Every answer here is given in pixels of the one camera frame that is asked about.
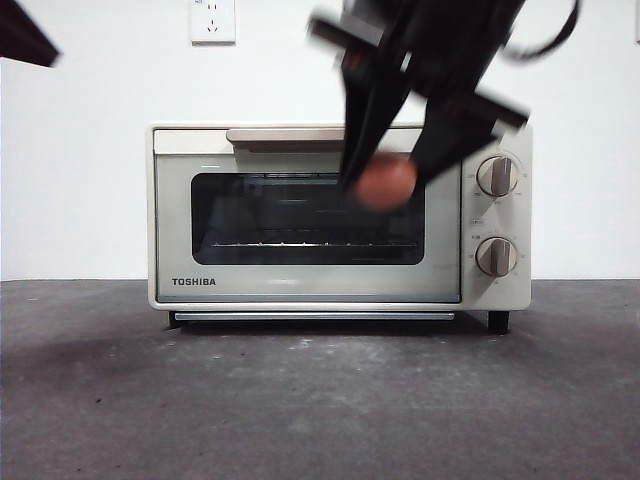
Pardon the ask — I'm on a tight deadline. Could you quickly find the beige oven knob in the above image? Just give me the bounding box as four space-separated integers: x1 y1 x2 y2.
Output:
474 155 522 198
474 235 521 278

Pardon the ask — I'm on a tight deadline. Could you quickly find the black cable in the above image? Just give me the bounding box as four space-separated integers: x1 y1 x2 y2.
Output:
499 0 584 62

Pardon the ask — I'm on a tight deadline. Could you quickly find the metal wire oven rack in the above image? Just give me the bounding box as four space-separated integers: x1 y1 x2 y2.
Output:
209 238 419 250

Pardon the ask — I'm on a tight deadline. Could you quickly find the glass oven door beige handle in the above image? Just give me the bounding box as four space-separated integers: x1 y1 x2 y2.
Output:
152 127 463 305

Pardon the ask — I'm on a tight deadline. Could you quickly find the cream toaster oven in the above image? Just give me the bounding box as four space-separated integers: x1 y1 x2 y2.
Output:
146 119 534 334

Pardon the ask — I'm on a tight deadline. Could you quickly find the white wall outlet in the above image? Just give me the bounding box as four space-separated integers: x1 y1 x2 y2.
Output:
189 0 237 48

